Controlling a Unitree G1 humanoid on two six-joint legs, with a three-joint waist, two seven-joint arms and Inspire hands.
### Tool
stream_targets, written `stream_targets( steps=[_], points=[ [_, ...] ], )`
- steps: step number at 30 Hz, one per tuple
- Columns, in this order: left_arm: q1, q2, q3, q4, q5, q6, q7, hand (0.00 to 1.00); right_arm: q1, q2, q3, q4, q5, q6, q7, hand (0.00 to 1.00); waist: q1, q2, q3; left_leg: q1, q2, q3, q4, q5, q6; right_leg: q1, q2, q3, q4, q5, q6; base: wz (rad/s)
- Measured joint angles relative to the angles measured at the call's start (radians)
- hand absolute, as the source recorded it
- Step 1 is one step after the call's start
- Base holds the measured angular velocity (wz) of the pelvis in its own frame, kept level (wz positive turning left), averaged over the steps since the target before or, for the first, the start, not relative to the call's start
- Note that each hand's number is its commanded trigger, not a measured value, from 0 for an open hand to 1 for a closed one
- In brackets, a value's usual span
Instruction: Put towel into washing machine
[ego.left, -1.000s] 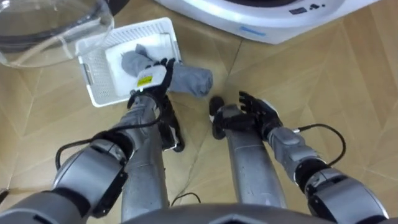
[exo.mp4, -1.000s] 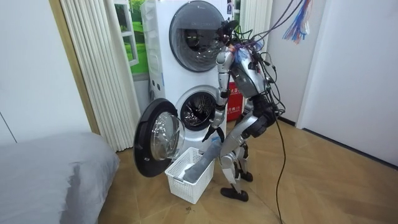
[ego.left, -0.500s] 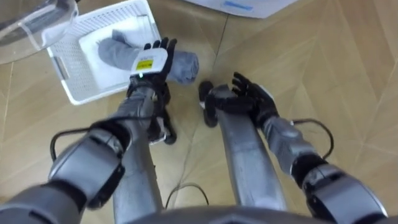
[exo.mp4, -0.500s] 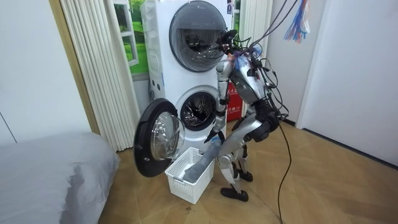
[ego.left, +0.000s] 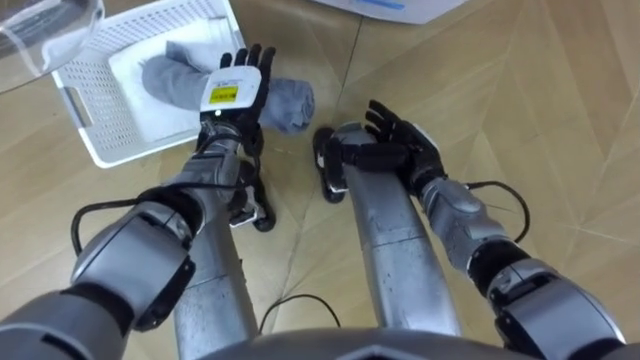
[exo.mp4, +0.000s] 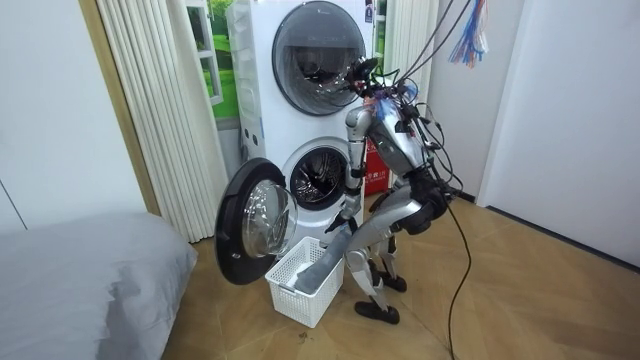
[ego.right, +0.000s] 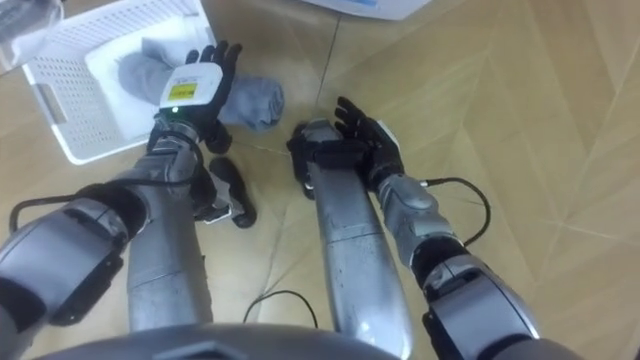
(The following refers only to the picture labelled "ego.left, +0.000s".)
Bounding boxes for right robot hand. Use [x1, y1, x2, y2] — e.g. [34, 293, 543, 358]
[341, 99, 448, 193]

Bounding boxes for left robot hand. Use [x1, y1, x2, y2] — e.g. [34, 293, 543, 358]
[198, 43, 277, 157]

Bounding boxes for grey cloth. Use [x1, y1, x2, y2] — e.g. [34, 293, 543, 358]
[140, 40, 317, 135]

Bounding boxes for white towel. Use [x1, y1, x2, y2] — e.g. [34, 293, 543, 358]
[107, 17, 232, 144]

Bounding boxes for robot legs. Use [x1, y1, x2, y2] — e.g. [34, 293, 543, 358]
[172, 120, 464, 360]

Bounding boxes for white perforated plastic basket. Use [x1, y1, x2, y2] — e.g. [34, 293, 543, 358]
[51, 0, 247, 170]

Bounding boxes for white appliance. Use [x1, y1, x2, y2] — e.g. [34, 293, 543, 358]
[312, 0, 471, 26]

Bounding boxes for robot body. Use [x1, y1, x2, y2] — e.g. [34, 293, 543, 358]
[197, 327, 544, 360]

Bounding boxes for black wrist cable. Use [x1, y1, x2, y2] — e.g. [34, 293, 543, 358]
[464, 180, 531, 245]
[70, 130, 262, 258]

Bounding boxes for black floor cable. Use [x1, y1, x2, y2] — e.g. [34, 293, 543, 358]
[257, 293, 343, 335]

